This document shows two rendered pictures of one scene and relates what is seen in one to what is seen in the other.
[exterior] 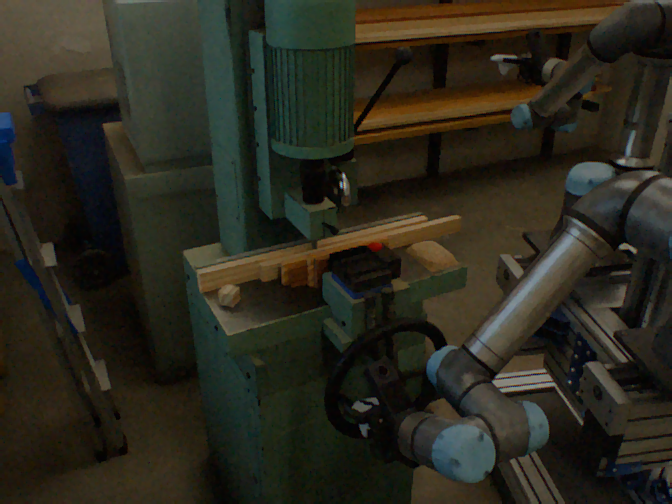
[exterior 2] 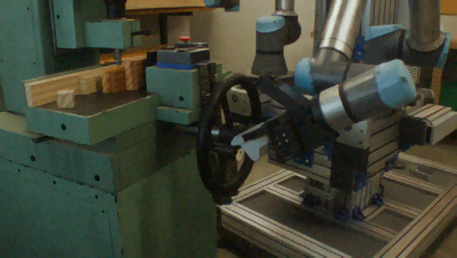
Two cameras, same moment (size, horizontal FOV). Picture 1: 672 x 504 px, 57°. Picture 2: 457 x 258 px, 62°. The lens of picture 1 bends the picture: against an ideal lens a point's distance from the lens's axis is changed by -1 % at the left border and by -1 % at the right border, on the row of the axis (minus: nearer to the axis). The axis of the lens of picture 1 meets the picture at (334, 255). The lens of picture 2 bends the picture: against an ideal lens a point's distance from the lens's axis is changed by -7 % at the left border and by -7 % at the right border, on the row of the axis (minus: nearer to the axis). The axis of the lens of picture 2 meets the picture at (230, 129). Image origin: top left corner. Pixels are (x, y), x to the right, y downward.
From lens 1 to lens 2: 0.71 m
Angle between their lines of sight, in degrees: 33
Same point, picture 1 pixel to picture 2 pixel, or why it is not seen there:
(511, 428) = not seen: hidden behind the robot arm
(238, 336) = (95, 119)
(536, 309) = (358, 11)
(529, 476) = (287, 237)
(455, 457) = (403, 75)
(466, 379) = (339, 64)
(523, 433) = not seen: hidden behind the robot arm
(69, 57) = not seen: outside the picture
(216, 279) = (45, 92)
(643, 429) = (376, 141)
